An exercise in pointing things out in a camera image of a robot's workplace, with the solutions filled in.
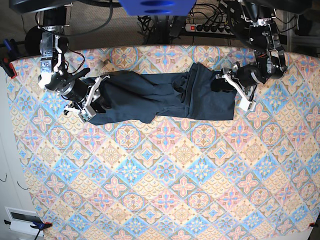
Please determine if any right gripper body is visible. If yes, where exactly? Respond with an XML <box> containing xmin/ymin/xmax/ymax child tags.
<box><xmin>62</xmin><ymin>74</ymin><xmax>110</xmax><ymax>115</ymax></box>

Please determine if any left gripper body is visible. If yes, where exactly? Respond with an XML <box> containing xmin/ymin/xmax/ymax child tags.
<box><xmin>214</xmin><ymin>62</ymin><xmax>265</xmax><ymax>101</ymax></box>

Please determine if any dark navy t-shirt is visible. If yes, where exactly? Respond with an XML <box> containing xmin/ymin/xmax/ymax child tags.
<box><xmin>89</xmin><ymin>63</ymin><xmax>237</xmax><ymax>126</ymax></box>

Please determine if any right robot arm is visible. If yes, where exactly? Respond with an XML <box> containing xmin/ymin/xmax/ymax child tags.
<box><xmin>35</xmin><ymin>4</ymin><xmax>111</xmax><ymax>122</ymax></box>

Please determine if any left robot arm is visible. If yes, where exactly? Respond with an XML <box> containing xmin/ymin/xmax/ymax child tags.
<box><xmin>211</xmin><ymin>0</ymin><xmax>288</xmax><ymax>100</ymax></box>

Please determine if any white power strip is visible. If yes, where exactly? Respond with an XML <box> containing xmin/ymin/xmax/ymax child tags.
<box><xmin>184</xmin><ymin>23</ymin><xmax>232</xmax><ymax>35</ymax></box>

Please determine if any blue orange clamp top left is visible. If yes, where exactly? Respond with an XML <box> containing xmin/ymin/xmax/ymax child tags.
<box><xmin>0</xmin><ymin>38</ymin><xmax>18</xmax><ymax>79</ymax></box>

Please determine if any blue orange clamp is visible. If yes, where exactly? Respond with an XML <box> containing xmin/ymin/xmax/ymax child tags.
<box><xmin>4</xmin><ymin>220</ymin><xmax>53</xmax><ymax>240</ymax></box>
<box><xmin>0</xmin><ymin>38</ymin><xmax>18</xmax><ymax>79</ymax></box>

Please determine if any patterned colourful tablecloth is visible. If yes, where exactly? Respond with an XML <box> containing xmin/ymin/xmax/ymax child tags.
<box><xmin>5</xmin><ymin>53</ymin><xmax>320</xmax><ymax>240</ymax></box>

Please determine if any blue orange clamp bottom left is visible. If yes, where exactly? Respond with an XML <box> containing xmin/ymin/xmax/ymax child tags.
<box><xmin>4</xmin><ymin>220</ymin><xmax>53</xmax><ymax>240</ymax></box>

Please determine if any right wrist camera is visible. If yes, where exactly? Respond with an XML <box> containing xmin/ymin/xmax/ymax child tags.
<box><xmin>78</xmin><ymin>106</ymin><xmax>97</xmax><ymax>123</ymax></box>

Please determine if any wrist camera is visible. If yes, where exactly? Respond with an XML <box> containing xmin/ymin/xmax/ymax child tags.
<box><xmin>238</xmin><ymin>97</ymin><xmax>256</xmax><ymax>112</ymax></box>
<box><xmin>78</xmin><ymin>106</ymin><xmax>97</xmax><ymax>123</ymax></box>

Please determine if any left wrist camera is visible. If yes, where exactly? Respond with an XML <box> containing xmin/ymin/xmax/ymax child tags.
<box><xmin>238</xmin><ymin>97</ymin><xmax>256</xmax><ymax>112</ymax></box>

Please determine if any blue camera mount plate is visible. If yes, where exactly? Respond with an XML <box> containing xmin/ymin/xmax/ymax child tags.
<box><xmin>118</xmin><ymin>0</ymin><xmax>196</xmax><ymax>16</ymax></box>

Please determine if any white wall outlet box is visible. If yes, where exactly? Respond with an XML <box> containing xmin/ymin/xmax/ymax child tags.
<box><xmin>4</xmin><ymin>206</ymin><xmax>41</xmax><ymax>236</ymax></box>

